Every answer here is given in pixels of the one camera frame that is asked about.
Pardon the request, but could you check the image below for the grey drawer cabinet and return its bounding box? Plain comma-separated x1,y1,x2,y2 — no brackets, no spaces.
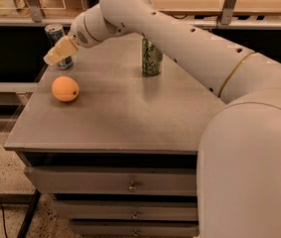
5,35,219,238

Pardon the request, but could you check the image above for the green soda can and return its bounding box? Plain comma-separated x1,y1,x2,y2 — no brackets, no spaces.
142,38,163,76

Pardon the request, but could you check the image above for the orange fruit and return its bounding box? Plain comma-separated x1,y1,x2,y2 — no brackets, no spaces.
52,76,79,102

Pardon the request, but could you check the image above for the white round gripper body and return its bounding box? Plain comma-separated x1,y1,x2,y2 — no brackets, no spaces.
69,5,127,49

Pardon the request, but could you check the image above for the metal railing frame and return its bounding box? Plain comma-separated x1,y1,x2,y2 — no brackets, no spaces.
0,0,281,31

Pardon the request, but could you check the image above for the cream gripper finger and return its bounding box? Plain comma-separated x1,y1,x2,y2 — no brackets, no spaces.
44,36,78,65

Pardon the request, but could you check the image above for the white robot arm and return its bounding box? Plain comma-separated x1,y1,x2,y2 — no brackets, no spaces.
45,0,281,238

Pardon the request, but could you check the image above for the blue silver redbull can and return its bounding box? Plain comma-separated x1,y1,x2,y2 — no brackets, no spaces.
44,23,74,70

